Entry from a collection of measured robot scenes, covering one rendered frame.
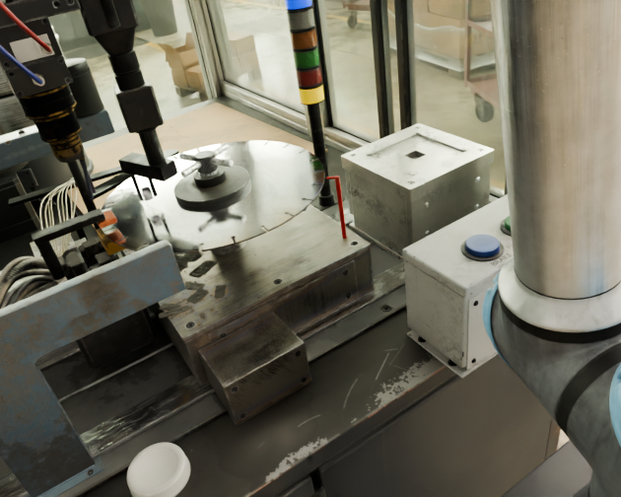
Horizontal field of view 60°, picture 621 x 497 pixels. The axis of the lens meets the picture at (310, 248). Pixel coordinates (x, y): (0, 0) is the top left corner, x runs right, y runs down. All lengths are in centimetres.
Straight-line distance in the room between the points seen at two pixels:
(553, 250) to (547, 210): 4
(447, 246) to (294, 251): 23
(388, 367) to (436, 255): 17
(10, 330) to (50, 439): 15
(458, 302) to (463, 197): 30
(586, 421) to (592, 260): 13
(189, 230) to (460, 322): 36
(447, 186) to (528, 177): 48
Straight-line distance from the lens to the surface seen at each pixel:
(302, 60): 98
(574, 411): 49
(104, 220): 76
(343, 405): 72
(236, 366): 69
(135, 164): 76
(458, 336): 70
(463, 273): 66
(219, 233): 69
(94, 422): 80
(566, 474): 67
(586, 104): 38
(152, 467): 70
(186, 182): 82
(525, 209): 43
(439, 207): 89
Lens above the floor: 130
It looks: 34 degrees down
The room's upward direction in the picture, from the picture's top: 10 degrees counter-clockwise
